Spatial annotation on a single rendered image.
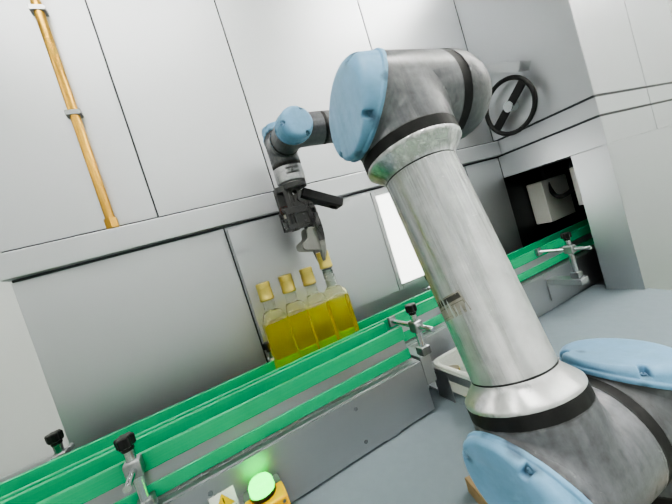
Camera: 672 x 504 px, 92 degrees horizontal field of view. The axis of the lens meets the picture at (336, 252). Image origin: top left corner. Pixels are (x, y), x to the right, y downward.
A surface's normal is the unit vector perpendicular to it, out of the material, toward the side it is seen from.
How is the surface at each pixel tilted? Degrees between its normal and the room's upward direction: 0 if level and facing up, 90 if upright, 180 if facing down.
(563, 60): 90
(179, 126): 90
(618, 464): 74
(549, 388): 32
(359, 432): 90
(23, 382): 90
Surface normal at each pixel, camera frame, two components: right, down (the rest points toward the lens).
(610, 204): -0.87, 0.29
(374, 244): 0.40, -0.08
